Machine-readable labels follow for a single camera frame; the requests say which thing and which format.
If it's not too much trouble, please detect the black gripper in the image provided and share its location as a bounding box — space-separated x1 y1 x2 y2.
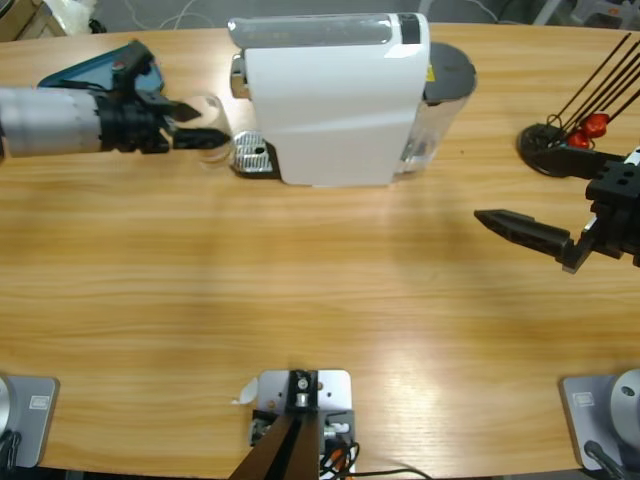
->
94 89 232 155
473 145 640 274

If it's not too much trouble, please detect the clear drinking glass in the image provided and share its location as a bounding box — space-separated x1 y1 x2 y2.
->
187 93 236 170

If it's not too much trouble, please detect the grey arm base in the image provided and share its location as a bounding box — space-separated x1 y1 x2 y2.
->
558 368 640 472
0 375 61 469

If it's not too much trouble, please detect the white coffee machine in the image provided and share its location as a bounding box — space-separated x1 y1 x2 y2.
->
227 12 433 191

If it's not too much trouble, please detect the black capsule holder with rods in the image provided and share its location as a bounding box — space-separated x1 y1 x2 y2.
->
517 32 640 177

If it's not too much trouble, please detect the teal plastic tray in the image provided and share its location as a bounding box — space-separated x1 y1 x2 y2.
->
37 43 167 101

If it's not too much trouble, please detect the clear water tank black lid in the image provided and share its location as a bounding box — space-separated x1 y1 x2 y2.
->
394 41 478 176

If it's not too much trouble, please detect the white plastic bag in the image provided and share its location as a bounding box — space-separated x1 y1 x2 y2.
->
42 0 99 37

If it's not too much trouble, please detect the brown cardboard box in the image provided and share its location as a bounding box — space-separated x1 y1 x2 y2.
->
0 0 47 43

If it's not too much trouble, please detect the white paper tab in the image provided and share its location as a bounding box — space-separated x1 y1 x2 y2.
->
230 377 260 407

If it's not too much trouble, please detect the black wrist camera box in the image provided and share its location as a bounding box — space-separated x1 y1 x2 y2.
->
110 40 154 99

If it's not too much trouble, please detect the white floor cable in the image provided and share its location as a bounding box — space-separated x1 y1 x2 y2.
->
122 0 227 32

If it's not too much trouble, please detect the black base cable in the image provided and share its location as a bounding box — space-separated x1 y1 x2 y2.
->
0 429 24 469
583 439 627 480

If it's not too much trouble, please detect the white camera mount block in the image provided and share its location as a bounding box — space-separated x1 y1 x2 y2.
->
257 368 354 474

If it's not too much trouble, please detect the black power cable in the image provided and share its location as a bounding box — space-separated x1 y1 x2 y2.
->
349 466 432 480

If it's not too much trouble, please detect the red and black wire bundle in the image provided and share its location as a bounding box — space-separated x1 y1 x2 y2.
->
318 438 362 480

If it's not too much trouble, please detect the dark camera post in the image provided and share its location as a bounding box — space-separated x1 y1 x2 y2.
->
229 369 321 480

